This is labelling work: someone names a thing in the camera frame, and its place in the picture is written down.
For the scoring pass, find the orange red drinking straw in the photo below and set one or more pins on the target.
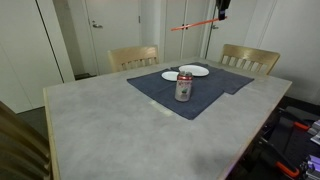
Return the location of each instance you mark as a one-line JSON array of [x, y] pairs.
[[200, 23]]

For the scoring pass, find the small white plate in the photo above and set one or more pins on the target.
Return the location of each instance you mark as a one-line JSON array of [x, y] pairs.
[[168, 76]]

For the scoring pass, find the metal door hinge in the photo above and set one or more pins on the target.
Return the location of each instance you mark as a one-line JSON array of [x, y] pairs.
[[139, 19]]

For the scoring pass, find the short aluminium extrusion profile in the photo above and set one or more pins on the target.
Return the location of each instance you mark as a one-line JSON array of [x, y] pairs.
[[313, 166]]

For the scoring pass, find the white closet door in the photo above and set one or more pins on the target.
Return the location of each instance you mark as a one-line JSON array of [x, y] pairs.
[[195, 40], [174, 13]]

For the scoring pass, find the white door with lever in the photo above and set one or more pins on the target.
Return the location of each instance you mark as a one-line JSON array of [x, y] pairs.
[[113, 23], [236, 33]]

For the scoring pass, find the long aluminium extrusion rail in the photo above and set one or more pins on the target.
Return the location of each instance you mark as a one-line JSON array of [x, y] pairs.
[[315, 133]]

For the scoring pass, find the light wooden slat-back chair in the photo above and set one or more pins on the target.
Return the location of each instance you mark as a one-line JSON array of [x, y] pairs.
[[20, 143], [248, 53], [133, 55]]

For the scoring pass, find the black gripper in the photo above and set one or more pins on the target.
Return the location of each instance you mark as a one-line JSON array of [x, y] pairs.
[[223, 4]]

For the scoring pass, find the red silver drink can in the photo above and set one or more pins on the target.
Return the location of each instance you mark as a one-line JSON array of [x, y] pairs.
[[183, 87]]

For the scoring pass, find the large white plate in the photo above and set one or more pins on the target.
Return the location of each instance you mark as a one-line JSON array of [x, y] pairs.
[[193, 70]]

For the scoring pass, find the dark blue cloth mat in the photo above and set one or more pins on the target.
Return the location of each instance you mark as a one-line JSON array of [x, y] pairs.
[[156, 86], [226, 80]]

